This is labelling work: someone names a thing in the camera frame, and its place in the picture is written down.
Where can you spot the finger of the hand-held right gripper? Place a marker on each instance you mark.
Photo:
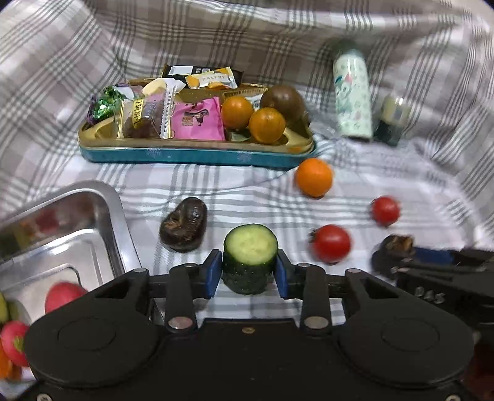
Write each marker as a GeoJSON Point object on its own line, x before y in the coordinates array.
{"type": "Point", "coordinates": [432, 256]}
{"type": "Point", "coordinates": [420, 272]}

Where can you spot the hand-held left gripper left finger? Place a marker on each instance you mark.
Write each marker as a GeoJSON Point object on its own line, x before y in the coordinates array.
{"type": "Point", "coordinates": [212, 273]}

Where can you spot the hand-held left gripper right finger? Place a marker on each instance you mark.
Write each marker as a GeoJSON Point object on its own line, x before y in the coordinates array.
{"type": "Point", "coordinates": [281, 277]}

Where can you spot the water chestnut with sprout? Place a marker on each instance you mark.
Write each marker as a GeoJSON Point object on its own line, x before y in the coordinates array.
{"type": "Point", "coordinates": [389, 250]}

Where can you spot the cucumber piece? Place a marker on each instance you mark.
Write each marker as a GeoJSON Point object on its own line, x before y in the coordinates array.
{"type": "Point", "coordinates": [249, 246]}

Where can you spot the stainless steel tray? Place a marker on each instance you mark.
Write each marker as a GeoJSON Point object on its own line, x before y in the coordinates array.
{"type": "Point", "coordinates": [77, 239]}

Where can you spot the red radish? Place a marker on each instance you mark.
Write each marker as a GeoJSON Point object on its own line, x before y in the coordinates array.
{"type": "Point", "coordinates": [63, 297]}
{"type": "Point", "coordinates": [13, 343]}

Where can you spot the small green fruit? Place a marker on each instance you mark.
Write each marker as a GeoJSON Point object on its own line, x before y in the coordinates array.
{"type": "Point", "coordinates": [4, 308]}

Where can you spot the mandarin orange with stem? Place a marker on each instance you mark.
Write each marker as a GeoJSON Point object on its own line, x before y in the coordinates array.
{"type": "Point", "coordinates": [5, 366]}

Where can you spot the dark water chestnut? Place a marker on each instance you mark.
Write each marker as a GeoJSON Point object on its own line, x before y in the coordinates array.
{"type": "Point", "coordinates": [183, 225]}

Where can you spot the large red tomato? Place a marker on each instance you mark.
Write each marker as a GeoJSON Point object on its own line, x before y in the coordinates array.
{"type": "Point", "coordinates": [331, 243]}

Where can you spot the small red tomato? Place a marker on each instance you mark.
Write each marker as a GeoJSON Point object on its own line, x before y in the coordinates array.
{"type": "Point", "coordinates": [385, 210]}

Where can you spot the grey plaid bed sheet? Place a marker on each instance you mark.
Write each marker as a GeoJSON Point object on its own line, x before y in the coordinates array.
{"type": "Point", "coordinates": [247, 192]}

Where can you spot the stemless mandarin orange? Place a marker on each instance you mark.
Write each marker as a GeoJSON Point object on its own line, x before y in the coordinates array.
{"type": "Point", "coordinates": [313, 177]}

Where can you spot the teal and gold tin box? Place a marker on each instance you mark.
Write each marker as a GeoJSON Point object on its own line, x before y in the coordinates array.
{"type": "Point", "coordinates": [193, 154]}

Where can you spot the small dark jar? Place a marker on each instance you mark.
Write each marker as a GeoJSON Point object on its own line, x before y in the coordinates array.
{"type": "Point", "coordinates": [389, 123]}

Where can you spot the small orange kumquat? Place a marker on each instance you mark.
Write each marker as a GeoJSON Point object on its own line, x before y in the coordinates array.
{"type": "Point", "coordinates": [236, 112]}
{"type": "Point", "coordinates": [266, 125]}

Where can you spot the clear plastic wrapper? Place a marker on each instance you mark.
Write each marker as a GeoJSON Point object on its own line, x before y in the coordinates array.
{"type": "Point", "coordinates": [326, 129]}

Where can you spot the pink snack packet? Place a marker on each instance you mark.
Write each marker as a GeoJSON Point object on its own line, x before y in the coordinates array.
{"type": "Point", "coordinates": [195, 119]}

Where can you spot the clear date snack packet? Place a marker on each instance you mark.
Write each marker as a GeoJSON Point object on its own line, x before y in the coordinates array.
{"type": "Point", "coordinates": [142, 119]}

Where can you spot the pale green cartoon bottle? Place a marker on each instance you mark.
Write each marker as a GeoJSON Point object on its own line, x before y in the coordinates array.
{"type": "Point", "coordinates": [353, 100]}

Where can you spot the brown round fruit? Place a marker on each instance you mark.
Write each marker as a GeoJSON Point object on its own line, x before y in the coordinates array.
{"type": "Point", "coordinates": [281, 101]}

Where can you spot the small white packet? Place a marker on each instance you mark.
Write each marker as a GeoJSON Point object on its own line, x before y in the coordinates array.
{"type": "Point", "coordinates": [254, 101]}

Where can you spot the yellow pastry packet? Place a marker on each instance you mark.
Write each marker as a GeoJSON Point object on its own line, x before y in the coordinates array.
{"type": "Point", "coordinates": [210, 79]}

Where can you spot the cream snack packet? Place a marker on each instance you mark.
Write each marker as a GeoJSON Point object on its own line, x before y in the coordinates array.
{"type": "Point", "coordinates": [154, 86]}

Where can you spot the green foil candy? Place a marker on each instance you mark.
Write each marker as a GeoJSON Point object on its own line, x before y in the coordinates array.
{"type": "Point", "coordinates": [102, 106]}

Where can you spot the white candy wrapper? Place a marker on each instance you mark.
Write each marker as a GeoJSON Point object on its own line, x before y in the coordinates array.
{"type": "Point", "coordinates": [125, 89]}

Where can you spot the black snack packet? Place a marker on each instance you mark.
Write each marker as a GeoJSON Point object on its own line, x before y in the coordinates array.
{"type": "Point", "coordinates": [177, 70]}

